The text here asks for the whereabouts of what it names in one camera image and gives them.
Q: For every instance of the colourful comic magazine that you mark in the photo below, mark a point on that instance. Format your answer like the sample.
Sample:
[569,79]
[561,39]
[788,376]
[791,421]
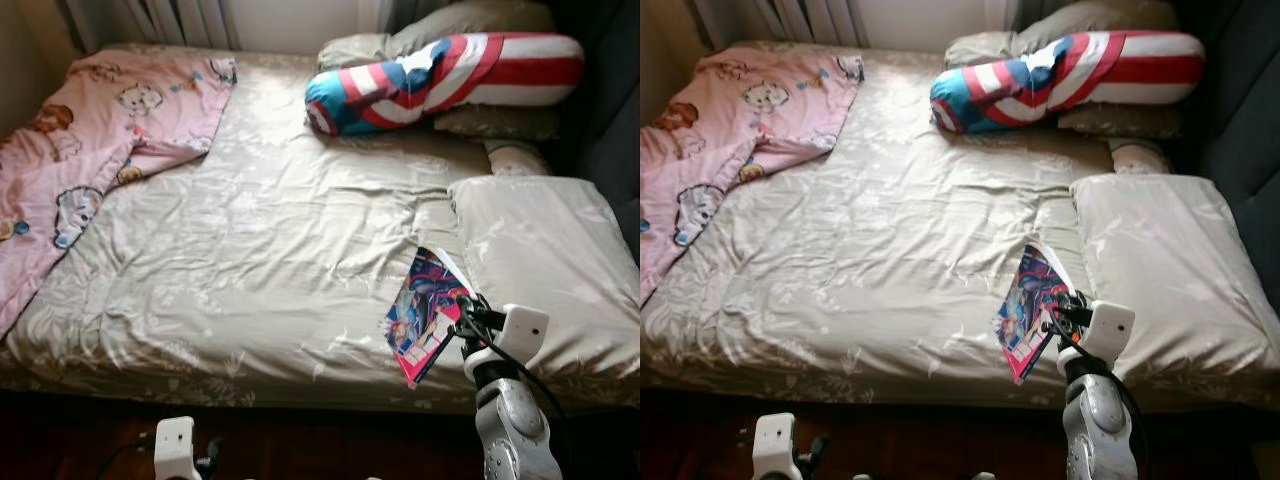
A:
[425,310]
[1030,305]

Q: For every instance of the pink cartoon print blanket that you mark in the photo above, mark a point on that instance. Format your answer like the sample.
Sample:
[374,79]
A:
[720,140]
[90,150]

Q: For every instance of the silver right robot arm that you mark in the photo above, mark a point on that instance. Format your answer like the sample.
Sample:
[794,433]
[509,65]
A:
[515,430]
[1100,430]

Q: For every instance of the large beige floral pillow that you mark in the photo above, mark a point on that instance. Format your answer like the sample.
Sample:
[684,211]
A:
[550,260]
[1180,260]

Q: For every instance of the small pale patterned cushion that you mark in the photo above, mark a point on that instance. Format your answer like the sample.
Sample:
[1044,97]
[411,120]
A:
[1140,157]
[518,160]

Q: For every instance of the bed with beige floral sheet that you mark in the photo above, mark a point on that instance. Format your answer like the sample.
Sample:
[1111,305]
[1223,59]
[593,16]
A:
[260,260]
[880,260]

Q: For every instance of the flat beige floral pillow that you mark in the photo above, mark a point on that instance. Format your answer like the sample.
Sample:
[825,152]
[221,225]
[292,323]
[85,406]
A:
[500,122]
[1125,120]

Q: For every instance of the red white blue striped bolster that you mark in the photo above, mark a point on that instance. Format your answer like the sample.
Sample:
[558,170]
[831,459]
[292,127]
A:
[440,85]
[1065,82]

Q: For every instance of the dark padded upholstered panel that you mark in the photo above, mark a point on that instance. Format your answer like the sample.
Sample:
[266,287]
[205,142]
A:
[605,100]
[1240,100]

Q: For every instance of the grey beige pillow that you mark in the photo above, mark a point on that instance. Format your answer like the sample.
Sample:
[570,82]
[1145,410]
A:
[470,20]
[1100,18]

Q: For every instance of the grey curtain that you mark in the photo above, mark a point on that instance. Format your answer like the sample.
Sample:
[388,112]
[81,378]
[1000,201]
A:
[150,18]
[775,18]
[1032,12]
[405,12]

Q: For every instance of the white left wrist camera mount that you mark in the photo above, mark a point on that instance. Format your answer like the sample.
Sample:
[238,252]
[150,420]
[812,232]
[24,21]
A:
[174,450]
[773,448]

